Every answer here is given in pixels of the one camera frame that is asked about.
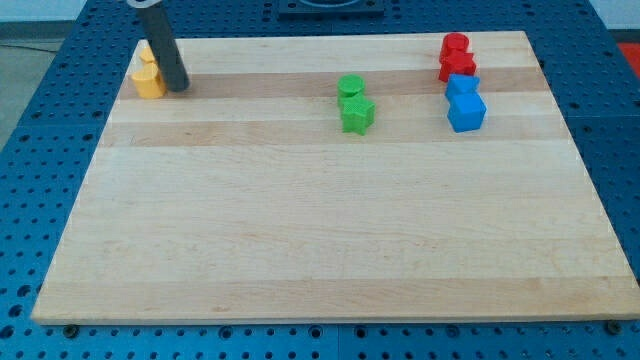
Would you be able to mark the blue cube block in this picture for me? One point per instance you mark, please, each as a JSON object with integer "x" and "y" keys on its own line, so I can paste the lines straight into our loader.
{"x": 466, "y": 112}

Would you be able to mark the yellow block behind heart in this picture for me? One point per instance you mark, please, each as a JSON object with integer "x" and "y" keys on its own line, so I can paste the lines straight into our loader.
{"x": 146, "y": 56}

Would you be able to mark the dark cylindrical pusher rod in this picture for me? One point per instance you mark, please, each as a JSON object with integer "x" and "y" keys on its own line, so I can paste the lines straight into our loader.
{"x": 157, "y": 28}

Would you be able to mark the green star block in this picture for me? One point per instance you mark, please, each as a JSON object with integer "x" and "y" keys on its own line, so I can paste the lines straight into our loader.
{"x": 357, "y": 114}

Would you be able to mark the green circle block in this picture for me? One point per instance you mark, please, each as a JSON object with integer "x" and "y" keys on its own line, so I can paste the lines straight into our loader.
{"x": 349, "y": 86}

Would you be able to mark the red circle block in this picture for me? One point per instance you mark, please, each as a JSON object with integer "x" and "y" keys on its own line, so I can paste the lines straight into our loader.
{"x": 453, "y": 42}

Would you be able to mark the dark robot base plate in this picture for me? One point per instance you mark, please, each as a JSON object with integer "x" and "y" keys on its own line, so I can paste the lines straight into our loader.
{"x": 289, "y": 9}

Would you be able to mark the wooden board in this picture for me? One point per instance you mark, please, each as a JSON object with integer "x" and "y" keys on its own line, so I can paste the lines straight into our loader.
{"x": 241, "y": 200}

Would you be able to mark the blue pentagon block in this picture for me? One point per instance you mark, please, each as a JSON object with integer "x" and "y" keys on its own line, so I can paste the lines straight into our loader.
{"x": 459, "y": 84}

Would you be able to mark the red star block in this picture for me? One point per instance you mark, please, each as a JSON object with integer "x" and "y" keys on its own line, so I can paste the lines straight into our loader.
{"x": 457, "y": 62}

